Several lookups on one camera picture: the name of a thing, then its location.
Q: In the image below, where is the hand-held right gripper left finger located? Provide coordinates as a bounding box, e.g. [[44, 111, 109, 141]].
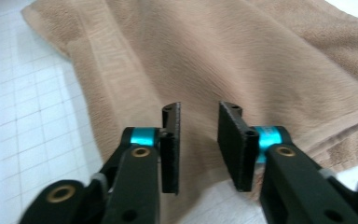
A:
[[160, 102, 182, 195]]

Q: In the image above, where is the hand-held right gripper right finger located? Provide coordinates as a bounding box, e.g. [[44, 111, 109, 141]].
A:
[[217, 101, 260, 192]]

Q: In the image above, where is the tan terry towel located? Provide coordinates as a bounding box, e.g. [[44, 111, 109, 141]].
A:
[[21, 0, 358, 224]]

